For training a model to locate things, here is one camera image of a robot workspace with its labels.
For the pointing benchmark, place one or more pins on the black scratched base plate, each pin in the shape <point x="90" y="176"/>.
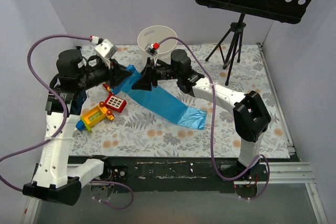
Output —
<point x="166" y="174"/>

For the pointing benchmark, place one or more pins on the aluminium rail frame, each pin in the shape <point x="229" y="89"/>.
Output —
<point x="281" y="192"/>

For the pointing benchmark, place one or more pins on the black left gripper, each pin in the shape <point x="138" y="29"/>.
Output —
<point x="113" y="69"/>

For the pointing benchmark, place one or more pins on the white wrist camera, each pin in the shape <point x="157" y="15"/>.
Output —
<point x="105" y="50"/>
<point x="151" y="49"/>

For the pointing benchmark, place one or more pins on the red toy phone block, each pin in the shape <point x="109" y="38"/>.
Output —
<point x="115" y="103"/>

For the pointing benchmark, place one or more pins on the blue plastic trash bag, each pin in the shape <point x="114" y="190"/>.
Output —
<point x="162" y="103"/>

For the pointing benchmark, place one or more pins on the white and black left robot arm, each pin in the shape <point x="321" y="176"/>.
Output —
<point x="52" y="181"/>

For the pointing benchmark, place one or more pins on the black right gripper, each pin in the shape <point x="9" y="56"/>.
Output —
<point x="153" y="71"/>

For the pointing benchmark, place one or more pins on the colourful toy block pile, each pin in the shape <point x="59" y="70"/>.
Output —
<point x="94" y="116"/>

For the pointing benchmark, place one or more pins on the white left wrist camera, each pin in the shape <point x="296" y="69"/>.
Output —
<point x="105" y="50"/>

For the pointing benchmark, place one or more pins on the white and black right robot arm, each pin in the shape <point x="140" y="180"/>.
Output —
<point x="251" y="117"/>

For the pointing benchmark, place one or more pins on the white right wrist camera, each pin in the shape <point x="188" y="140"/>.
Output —
<point x="151" y="49"/>

